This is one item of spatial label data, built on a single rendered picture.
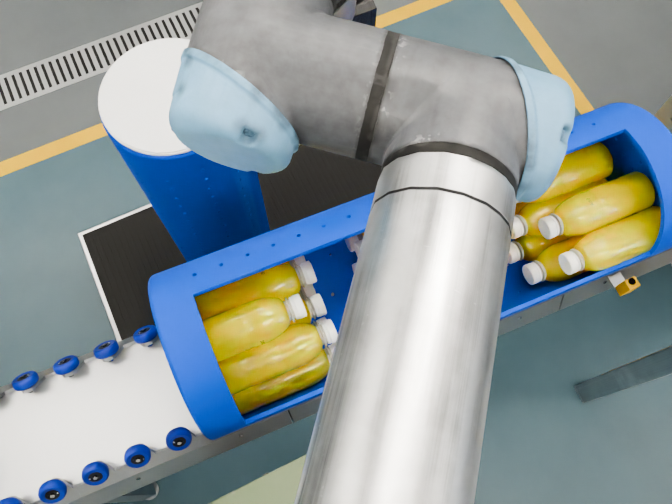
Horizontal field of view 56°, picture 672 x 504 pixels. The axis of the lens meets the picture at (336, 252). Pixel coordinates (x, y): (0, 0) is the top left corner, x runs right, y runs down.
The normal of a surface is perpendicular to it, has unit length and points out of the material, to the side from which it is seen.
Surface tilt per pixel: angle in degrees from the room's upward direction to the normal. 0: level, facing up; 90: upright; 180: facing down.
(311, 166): 0
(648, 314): 0
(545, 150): 42
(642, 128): 16
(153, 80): 0
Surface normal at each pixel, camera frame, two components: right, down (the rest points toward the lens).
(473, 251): 0.33, -0.35
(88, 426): 0.01, -0.35
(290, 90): -0.14, 0.42
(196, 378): 0.20, 0.12
